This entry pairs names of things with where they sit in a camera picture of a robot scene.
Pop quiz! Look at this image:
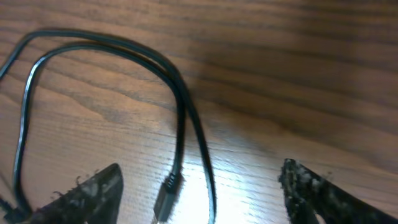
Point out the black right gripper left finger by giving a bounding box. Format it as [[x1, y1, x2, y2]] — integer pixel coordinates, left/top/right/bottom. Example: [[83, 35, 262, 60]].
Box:
[[29, 163, 124, 224]]

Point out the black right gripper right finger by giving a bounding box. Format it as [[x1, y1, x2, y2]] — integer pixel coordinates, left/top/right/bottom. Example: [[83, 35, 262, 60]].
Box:
[[279, 159, 397, 224]]

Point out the black USB cable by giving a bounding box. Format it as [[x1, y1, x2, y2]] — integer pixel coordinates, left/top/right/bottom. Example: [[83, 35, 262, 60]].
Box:
[[0, 28, 218, 224]]

